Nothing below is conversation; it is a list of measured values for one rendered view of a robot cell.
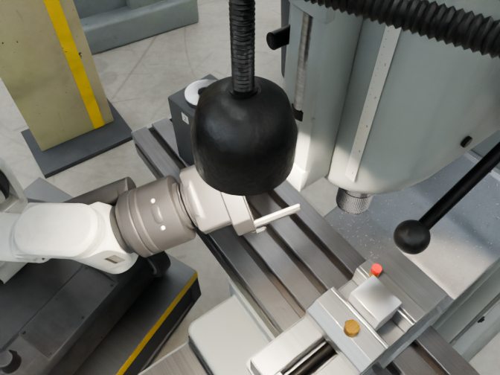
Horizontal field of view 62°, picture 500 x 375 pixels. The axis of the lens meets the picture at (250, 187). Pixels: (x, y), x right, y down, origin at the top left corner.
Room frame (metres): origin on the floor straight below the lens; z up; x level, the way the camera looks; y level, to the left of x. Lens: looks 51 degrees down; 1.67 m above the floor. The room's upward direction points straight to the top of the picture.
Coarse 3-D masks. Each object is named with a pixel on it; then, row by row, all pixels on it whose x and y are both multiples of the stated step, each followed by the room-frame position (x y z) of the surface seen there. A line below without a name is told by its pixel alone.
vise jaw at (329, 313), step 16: (320, 304) 0.27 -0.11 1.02; (336, 304) 0.27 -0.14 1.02; (320, 320) 0.25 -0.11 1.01; (336, 320) 0.24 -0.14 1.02; (336, 336) 0.22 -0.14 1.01; (368, 336) 0.22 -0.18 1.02; (336, 352) 0.21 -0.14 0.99; (352, 352) 0.20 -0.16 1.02; (368, 352) 0.20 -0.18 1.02; (384, 352) 0.20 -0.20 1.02; (352, 368) 0.18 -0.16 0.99
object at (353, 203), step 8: (344, 192) 0.33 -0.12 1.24; (352, 192) 0.33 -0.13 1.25; (336, 200) 0.34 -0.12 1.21; (344, 200) 0.33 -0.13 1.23; (352, 200) 0.32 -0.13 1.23; (360, 200) 0.32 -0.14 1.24; (368, 200) 0.33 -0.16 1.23; (344, 208) 0.33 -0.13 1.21; (352, 208) 0.32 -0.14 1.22; (360, 208) 0.32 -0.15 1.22
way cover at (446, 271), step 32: (416, 192) 0.56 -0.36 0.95; (480, 192) 0.50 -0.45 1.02; (352, 224) 0.54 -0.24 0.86; (384, 224) 0.52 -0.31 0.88; (448, 224) 0.48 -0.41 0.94; (480, 224) 0.46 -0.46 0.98; (416, 256) 0.44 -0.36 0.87; (448, 256) 0.42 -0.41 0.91; (480, 256) 0.41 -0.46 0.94; (448, 288) 0.37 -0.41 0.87
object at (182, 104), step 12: (192, 84) 0.72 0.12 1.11; (204, 84) 0.72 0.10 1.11; (180, 96) 0.70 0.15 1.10; (192, 96) 0.68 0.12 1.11; (180, 108) 0.66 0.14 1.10; (192, 108) 0.66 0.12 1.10; (180, 120) 0.67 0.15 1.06; (192, 120) 0.64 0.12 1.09; (180, 132) 0.68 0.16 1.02; (180, 144) 0.68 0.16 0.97; (180, 156) 0.69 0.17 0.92; (192, 156) 0.65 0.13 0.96
